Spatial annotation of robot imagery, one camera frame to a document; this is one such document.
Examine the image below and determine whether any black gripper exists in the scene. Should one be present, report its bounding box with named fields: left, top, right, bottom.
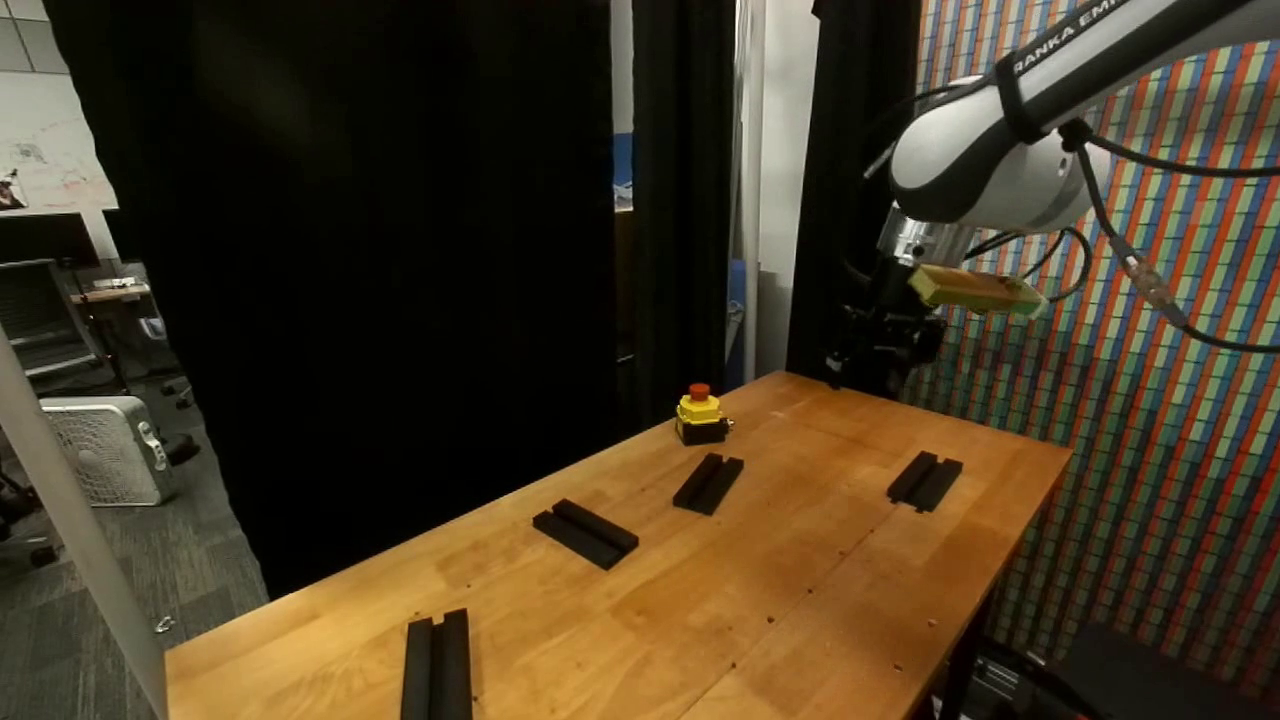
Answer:
left=825, top=256, right=957, bottom=396

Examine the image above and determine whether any short black rail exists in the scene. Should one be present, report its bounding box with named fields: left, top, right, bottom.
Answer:
left=884, top=448, right=967, bottom=515
left=668, top=454, right=749, bottom=519
left=527, top=497, right=646, bottom=571

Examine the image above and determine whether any long black rail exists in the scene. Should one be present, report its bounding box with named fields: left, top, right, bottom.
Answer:
left=398, top=606, right=476, bottom=720

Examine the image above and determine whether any yellow red emergency stop button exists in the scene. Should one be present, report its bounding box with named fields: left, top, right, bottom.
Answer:
left=672, top=380, right=735, bottom=448

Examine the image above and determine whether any narrow black curtain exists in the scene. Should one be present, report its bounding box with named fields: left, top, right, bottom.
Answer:
left=630, top=0, right=739, bottom=426

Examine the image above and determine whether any colourful patterned backdrop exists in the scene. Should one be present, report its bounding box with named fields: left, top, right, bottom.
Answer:
left=904, top=0, right=1280, bottom=704

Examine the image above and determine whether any black box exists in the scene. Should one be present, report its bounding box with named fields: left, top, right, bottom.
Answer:
left=1053, top=619, right=1280, bottom=720

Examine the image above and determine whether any white box appliance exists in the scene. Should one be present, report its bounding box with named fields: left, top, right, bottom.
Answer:
left=36, top=394, right=177, bottom=512

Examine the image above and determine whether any grey slanted board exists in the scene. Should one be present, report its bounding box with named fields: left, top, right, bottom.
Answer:
left=0, top=332, right=172, bottom=720

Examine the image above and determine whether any white frame post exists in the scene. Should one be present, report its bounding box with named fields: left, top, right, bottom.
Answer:
left=733, top=0, right=819, bottom=385

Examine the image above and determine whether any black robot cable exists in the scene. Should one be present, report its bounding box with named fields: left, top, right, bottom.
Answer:
left=957, top=115, right=1280, bottom=361

